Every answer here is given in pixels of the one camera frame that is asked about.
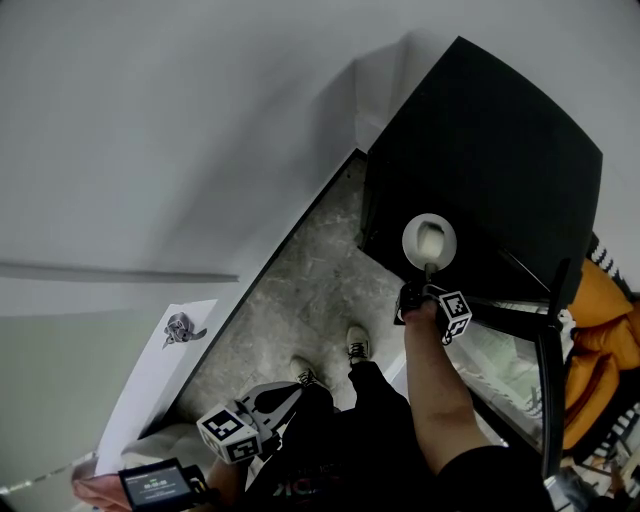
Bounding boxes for glass fridge door black frame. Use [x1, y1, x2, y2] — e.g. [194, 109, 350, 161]
[447, 257, 572, 482]

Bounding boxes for person's left forearm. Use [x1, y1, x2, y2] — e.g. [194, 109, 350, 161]
[205, 455, 252, 506]

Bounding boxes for white round plate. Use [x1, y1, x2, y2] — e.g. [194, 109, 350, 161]
[401, 212, 458, 269]

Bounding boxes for orange padded jacket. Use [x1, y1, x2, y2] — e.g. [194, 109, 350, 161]
[561, 258, 640, 452]

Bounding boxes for black white striped cloth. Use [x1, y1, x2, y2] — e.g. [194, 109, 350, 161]
[585, 231, 627, 287]

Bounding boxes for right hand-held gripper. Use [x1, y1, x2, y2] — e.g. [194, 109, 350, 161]
[393, 261, 474, 347]

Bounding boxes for person's shoe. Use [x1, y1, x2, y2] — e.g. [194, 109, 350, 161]
[345, 325, 373, 366]
[289, 355, 329, 390]

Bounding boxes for person's left shoe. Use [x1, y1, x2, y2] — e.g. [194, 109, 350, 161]
[289, 355, 329, 390]

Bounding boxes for person's right forearm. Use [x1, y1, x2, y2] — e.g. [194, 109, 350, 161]
[402, 298, 496, 477]

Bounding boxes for grey wall rail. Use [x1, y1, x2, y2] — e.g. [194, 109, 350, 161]
[0, 258, 240, 285]

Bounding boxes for person's right shoe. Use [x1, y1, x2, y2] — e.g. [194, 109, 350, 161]
[345, 325, 373, 366]

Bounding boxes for black wrist-worn screen device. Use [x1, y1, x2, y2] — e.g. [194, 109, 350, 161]
[117, 456, 209, 512]

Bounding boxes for black fridge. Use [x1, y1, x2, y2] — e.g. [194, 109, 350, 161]
[357, 35, 604, 312]

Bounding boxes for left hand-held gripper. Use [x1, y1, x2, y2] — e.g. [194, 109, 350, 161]
[195, 380, 305, 466]

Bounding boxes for person's black trousers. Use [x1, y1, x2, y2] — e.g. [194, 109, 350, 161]
[243, 359, 554, 512]

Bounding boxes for grey ribbon bow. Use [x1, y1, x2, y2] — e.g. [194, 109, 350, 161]
[161, 311, 209, 350]

